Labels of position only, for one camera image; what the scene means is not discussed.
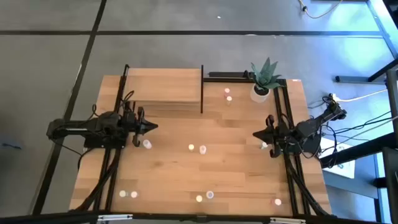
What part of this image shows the wooden shelf with black frame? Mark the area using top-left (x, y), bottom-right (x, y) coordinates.
top-left (119, 64), bottom-right (205, 114)

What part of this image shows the black beam with silver brackets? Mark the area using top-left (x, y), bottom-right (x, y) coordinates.
top-left (0, 210), bottom-right (398, 224)

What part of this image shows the black desk frame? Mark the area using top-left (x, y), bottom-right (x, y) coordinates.
top-left (320, 58), bottom-right (398, 224)

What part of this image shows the black floor cable bundle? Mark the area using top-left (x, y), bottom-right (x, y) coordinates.
top-left (307, 96), bottom-right (398, 169)

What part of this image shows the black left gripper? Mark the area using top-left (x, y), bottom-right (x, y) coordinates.
top-left (124, 106), bottom-right (159, 147)

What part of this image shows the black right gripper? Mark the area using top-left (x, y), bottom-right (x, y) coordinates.
top-left (252, 114), bottom-right (293, 159)

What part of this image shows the grey metal floor bar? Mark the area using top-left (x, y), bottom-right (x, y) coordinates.
top-left (335, 75), bottom-right (388, 85)

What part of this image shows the black aluminium frame crossbar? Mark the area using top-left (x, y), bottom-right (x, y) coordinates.
top-left (203, 71), bottom-right (287, 84)

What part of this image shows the beige floor cable black plug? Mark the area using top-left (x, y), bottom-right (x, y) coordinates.
top-left (297, 0), bottom-right (344, 19)

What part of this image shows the small dark floor object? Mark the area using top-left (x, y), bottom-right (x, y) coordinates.
top-left (1, 142), bottom-right (22, 151)

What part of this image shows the white power cord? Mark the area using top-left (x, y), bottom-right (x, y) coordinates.
top-left (337, 89), bottom-right (389, 103)

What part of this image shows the green succulent in white pot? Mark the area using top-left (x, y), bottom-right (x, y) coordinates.
top-left (249, 57), bottom-right (283, 104)

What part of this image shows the white paper sheet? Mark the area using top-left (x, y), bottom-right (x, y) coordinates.
top-left (319, 136), bottom-right (357, 180)

